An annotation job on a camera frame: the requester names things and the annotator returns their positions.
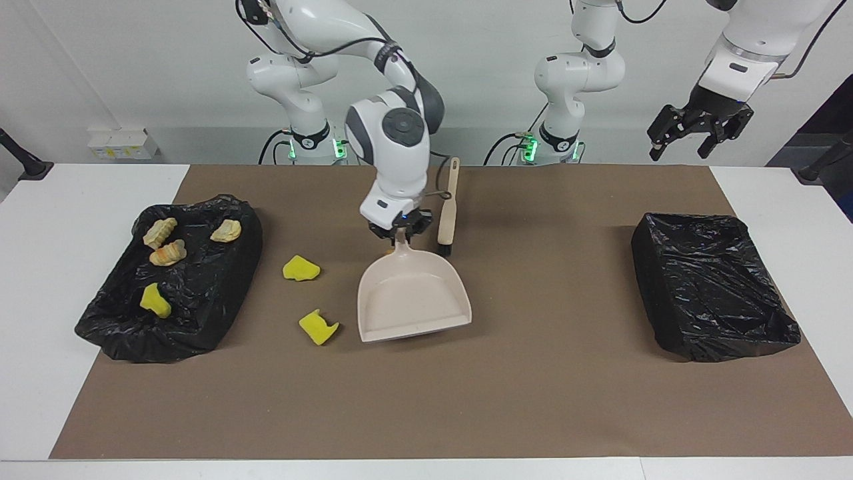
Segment white wall socket boxes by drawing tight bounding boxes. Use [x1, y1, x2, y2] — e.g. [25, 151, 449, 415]
[87, 129, 161, 161]

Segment brown paper table mat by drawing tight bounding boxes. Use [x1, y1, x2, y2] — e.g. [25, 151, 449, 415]
[50, 165, 853, 459]

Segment crumpled black bag bin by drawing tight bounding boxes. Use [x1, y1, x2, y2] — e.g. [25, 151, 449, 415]
[75, 194, 264, 364]

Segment beige brush with black bristles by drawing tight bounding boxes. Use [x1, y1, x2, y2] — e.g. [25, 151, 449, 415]
[436, 157, 461, 258]

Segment notched yellow sponge piece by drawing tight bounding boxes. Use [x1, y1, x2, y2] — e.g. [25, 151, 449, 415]
[299, 309, 340, 346]

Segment orange striped bread slice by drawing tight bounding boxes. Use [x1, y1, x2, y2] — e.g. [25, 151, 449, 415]
[149, 241, 187, 267]

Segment yellow and green sponge piece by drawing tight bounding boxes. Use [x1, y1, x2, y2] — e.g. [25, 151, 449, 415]
[140, 283, 173, 319]

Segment beige plastic dustpan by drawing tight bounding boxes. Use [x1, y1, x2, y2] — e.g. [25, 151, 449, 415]
[357, 230, 472, 343]

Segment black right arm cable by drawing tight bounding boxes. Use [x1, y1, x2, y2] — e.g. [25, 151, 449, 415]
[235, 0, 457, 201]

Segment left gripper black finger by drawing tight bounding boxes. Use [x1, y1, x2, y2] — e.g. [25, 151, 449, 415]
[698, 107, 754, 159]
[648, 107, 697, 162]

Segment ribbed rectangular bread piece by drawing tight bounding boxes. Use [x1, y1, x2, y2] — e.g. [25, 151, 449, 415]
[143, 217, 179, 249]

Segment rounded yellow sponge piece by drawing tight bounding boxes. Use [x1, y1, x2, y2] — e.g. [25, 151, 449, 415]
[283, 255, 321, 282]

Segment dark background partition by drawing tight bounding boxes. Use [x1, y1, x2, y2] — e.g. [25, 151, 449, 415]
[766, 75, 853, 222]

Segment boxy black bag bin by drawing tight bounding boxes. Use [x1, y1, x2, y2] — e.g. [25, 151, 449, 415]
[631, 212, 802, 363]

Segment black clamp stand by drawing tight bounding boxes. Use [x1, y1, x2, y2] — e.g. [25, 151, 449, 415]
[798, 130, 853, 182]
[0, 127, 54, 181]

